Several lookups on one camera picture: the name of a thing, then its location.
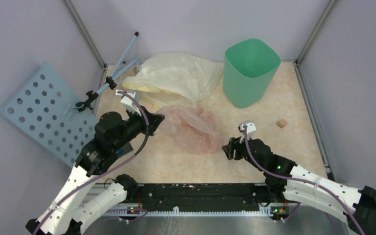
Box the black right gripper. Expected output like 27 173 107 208
222 132 265 171

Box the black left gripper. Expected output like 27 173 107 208
114 104 165 150

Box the pink translucent trash bag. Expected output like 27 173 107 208
156 105 222 155

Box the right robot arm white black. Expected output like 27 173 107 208
222 138 376 235

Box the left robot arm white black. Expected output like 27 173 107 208
25 108 165 235

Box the green plastic trash bin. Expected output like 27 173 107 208
223 38 281 108

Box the blue block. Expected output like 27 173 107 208
117 143 133 158

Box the small wooden cube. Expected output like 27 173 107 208
276 119 287 128

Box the light blue perforated board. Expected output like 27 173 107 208
1 62 98 167

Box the light blue tripod stand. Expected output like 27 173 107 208
75 31 140 112

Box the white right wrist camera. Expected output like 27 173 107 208
238 120 257 143

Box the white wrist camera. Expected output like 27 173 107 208
238 120 257 143
115 89 141 116

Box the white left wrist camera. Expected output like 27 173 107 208
115 89 141 116

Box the white toothed cable rail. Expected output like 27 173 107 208
104 206 273 217

